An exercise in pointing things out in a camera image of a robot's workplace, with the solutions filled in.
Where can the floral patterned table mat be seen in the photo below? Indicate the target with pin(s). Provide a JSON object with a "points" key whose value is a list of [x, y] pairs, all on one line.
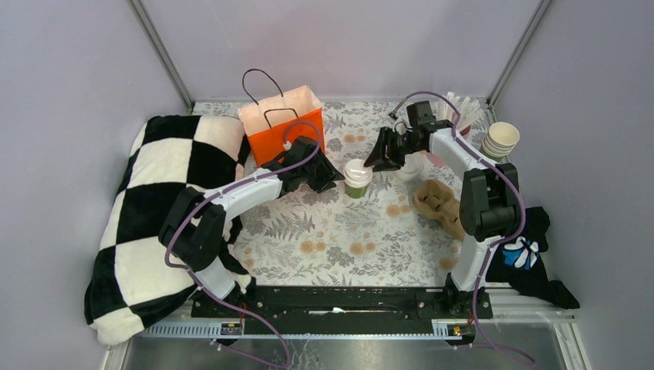
{"points": [[380, 239]]}

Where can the black white checkered blanket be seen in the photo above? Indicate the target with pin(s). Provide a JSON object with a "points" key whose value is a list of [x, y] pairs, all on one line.
{"points": [[134, 284]]}

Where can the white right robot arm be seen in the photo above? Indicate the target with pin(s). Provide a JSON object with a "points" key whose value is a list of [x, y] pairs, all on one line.
{"points": [[491, 209]]}

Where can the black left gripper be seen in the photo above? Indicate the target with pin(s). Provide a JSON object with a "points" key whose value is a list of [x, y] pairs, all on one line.
{"points": [[328, 173]]}

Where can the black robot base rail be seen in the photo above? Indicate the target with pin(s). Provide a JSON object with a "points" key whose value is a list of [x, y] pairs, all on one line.
{"points": [[359, 312]]}

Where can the stack of white plastic lids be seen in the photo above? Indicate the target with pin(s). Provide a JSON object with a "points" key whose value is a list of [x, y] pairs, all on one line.
{"points": [[412, 167]]}

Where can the clear white plastic cup lid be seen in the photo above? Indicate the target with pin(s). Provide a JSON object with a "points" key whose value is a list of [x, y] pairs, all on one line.
{"points": [[356, 175]]}

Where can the stack of green paper cups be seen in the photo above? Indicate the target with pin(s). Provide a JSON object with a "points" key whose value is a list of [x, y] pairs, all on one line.
{"points": [[500, 140]]}

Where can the green paper coffee cup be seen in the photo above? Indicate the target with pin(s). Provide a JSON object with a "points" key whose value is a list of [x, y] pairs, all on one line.
{"points": [[355, 193]]}

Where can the orange paper gift bag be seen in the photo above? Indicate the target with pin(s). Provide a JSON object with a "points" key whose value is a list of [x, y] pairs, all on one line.
{"points": [[271, 122]]}

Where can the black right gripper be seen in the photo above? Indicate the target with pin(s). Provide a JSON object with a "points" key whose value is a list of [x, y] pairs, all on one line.
{"points": [[389, 161]]}

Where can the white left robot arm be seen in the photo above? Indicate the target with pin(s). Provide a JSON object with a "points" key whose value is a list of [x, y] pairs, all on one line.
{"points": [[193, 230]]}

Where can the black t-shirt with logo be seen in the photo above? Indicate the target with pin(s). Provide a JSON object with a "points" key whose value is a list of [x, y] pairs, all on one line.
{"points": [[518, 263]]}

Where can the bundle of white wrapped straws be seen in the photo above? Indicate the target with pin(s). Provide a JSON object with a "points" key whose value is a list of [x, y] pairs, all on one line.
{"points": [[469, 109]]}

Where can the brown cardboard cup carrier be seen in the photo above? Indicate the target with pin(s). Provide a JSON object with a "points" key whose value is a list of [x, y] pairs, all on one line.
{"points": [[436, 201]]}

